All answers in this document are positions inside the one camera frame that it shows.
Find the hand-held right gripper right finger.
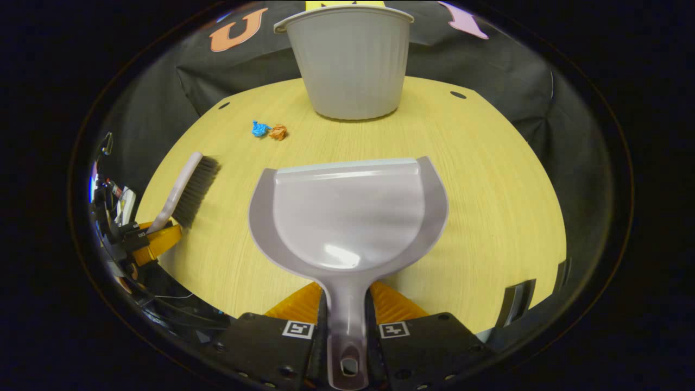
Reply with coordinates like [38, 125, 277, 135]
[368, 280, 496, 391]

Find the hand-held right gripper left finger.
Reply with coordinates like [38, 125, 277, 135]
[213, 281, 330, 391]

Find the small pale pink broom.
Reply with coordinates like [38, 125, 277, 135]
[147, 152, 221, 235]

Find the pale grey dustpan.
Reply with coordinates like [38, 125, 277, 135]
[248, 156, 450, 391]

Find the grey garbage bin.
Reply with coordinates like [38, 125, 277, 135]
[273, 4, 415, 121]

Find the wooden desktop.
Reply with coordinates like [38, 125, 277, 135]
[135, 75, 567, 335]

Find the dark object beside desk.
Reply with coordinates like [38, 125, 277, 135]
[496, 279, 537, 329]
[553, 259, 572, 294]

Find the black backdrop cloth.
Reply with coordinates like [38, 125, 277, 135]
[100, 0, 609, 305]

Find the black cable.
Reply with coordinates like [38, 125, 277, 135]
[138, 291, 231, 329]

